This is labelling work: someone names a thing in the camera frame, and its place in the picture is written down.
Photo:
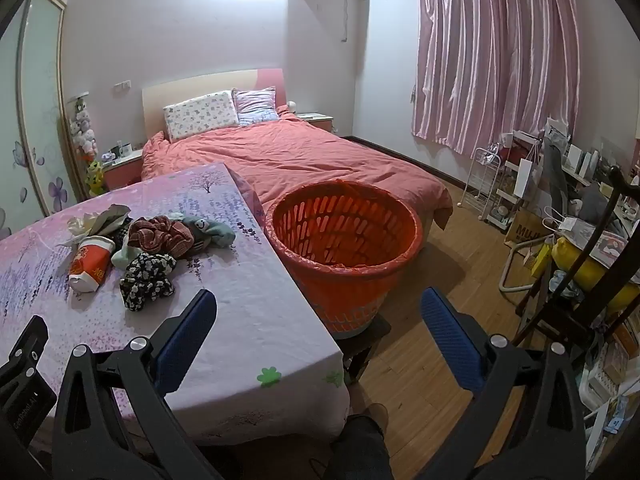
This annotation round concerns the person's leg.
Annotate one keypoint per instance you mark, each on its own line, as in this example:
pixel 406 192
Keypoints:
pixel 357 445

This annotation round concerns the red duvet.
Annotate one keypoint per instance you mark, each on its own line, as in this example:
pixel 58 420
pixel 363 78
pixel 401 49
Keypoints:
pixel 310 155

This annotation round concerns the column of plush toys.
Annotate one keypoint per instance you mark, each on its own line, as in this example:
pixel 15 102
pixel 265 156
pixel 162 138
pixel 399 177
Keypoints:
pixel 85 125

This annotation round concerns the yellow green plush toy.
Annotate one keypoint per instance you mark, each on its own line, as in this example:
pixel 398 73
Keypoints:
pixel 95 177

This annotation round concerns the black white floral cloth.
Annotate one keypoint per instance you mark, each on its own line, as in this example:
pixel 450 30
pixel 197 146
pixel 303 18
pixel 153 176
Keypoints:
pixel 147 280

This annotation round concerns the flower printed wardrobe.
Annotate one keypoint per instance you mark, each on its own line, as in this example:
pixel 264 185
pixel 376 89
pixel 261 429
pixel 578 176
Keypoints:
pixel 40 110

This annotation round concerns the pink curtain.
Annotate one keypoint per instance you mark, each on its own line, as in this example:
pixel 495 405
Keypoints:
pixel 500 60

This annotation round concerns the white paper bag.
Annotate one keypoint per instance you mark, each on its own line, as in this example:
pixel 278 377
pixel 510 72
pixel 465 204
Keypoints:
pixel 527 177

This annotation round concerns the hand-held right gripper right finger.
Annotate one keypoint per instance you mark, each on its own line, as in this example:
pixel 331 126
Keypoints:
pixel 448 341

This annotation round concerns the pink floral tablecloth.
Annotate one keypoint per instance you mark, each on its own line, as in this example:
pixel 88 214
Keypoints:
pixel 250 320

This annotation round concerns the grey-green smiley sock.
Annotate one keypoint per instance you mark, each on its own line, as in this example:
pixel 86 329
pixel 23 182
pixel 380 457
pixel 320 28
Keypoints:
pixel 215 232

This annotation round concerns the dark wooden stool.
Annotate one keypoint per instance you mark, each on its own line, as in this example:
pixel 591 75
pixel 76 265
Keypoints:
pixel 367 340

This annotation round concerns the red striped cloth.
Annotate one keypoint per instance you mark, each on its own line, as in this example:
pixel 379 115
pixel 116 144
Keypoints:
pixel 160 235

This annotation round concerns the pink white nightstand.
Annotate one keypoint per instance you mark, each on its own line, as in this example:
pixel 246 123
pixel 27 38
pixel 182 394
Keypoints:
pixel 317 122
pixel 125 172

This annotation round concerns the white shelf cart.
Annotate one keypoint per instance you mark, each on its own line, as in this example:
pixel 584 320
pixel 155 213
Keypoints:
pixel 507 167

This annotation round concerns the white metal tube frame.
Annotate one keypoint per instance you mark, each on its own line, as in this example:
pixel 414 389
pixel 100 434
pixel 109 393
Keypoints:
pixel 505 270

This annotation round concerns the dark wooden rack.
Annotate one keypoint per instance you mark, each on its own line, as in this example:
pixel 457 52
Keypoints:
pixel 595 300

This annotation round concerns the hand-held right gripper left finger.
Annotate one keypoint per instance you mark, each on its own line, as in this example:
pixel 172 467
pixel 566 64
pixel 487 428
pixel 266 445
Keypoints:
pixel 185 336

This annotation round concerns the yellow bag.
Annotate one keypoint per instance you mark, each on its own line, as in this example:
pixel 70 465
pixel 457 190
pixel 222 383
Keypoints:
pixel 575 257

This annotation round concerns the orange plastic basket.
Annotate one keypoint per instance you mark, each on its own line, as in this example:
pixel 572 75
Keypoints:
pixel 350 280

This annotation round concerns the cream pink headboard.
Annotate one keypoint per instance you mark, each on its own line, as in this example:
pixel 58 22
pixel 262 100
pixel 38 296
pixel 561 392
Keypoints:
pixel 200 87

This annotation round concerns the pink striped pillow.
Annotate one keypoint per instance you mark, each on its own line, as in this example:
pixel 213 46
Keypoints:
pixel 255 105

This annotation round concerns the red white paper cup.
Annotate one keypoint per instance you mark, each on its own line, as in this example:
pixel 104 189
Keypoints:
pixel 90 265

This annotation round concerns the white mug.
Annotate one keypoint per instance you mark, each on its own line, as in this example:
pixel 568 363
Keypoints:
pixel 125 150

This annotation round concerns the white floral pillow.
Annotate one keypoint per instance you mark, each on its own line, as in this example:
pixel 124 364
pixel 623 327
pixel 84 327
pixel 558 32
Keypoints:
pixel 200 115

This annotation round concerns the brown paper bag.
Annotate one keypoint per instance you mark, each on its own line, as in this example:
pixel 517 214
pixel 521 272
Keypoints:
pixel 525 230

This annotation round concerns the crumpled grey wrapper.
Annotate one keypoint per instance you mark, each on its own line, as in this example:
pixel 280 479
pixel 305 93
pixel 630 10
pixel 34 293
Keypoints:
pixel 92 222

